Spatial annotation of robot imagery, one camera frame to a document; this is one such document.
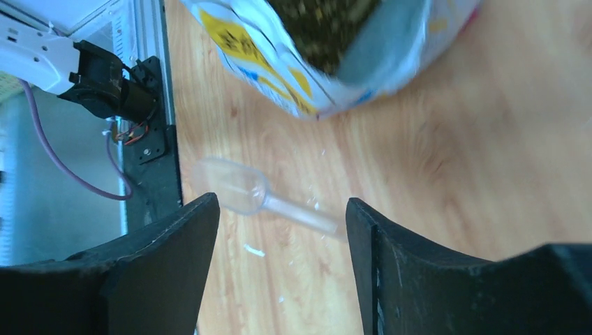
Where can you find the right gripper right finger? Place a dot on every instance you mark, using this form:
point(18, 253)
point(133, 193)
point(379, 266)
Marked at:
point(408, 284)

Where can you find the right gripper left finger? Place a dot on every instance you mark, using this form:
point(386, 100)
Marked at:
point(150, 281)

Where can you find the clear plastic scoop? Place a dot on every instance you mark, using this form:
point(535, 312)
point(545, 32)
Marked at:
point(246, 191)

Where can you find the pet food bag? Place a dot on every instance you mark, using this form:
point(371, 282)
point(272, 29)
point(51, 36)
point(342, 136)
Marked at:
point(318, 58)

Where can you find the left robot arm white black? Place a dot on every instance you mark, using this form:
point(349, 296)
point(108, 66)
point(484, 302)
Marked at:
point(80, 72)

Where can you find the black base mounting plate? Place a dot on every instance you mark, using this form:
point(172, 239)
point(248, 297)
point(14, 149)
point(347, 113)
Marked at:
point(152, 162)

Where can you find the aluminium frame rail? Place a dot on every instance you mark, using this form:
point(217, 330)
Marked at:
point(45, 214)

